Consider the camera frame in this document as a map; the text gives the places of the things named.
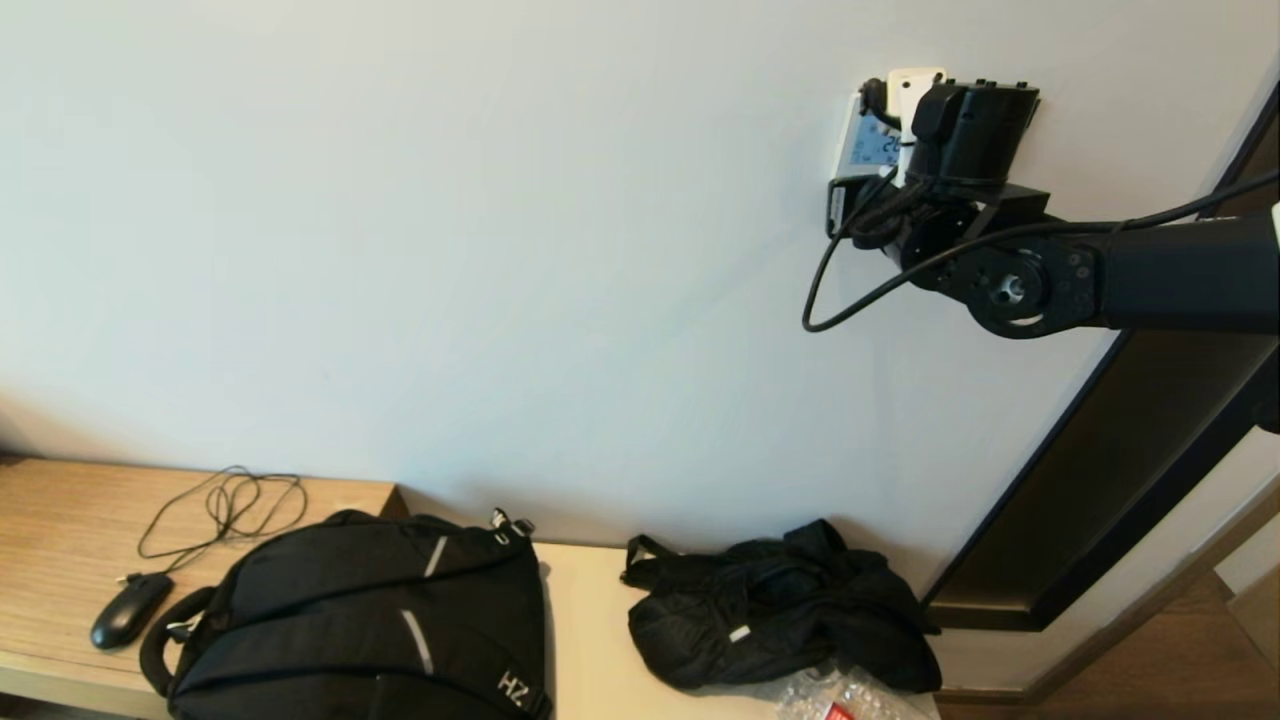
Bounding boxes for thin black mouse cable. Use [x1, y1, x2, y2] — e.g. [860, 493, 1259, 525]
[118, 465, 309, 587]

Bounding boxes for white wall thermostat blue display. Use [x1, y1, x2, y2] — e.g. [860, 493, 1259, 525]
[833, 90, 908, 183]

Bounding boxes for dark brown door frame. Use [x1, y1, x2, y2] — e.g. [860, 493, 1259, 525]
[922, 80, 1280, 633]

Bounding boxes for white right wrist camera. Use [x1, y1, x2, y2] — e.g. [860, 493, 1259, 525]
[860, 67, 947, 186]

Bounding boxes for crumpled black soft bag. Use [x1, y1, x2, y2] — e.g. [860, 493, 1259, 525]
[620, 518, 944, 696]

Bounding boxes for black computer mouse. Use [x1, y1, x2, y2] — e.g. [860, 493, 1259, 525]
[90, 572, 176, 651]

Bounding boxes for clear plastic bottle red label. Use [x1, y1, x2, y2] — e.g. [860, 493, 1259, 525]
[775, 665, 941, 720]

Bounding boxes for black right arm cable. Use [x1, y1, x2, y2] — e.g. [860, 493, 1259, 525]
[802, 170, 1280, 333]

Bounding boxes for black backpack with grey stripes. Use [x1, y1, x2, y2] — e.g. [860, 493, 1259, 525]
[140, 508, 554, 720]

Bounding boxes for light wooden desk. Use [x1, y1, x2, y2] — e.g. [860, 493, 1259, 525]
[0, 455, 411, 719]

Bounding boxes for white low cabinet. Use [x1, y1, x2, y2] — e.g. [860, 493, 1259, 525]
[530, 543, 941, 720]

